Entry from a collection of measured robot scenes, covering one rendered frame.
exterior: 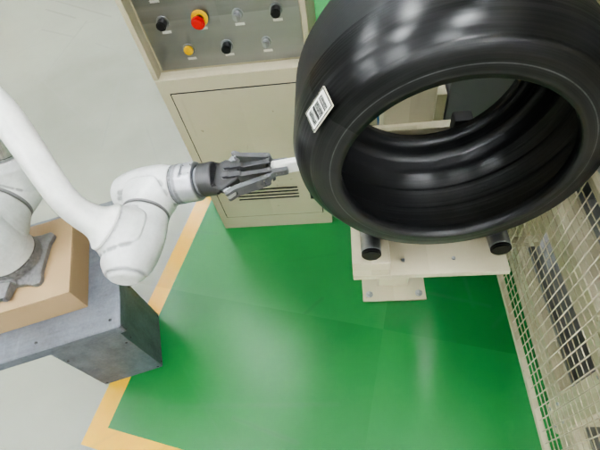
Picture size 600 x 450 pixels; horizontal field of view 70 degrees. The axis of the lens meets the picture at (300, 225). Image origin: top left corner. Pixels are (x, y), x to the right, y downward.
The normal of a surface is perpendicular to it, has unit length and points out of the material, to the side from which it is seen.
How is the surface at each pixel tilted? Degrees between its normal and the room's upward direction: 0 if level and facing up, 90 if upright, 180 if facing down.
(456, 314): 0
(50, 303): 90
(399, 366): 0
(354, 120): 83
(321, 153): 87
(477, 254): 0
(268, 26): 90
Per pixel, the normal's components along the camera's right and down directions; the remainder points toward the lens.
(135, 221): 0.60, -0.49
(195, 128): -0.03, 0.82
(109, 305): -0.13, -0.57
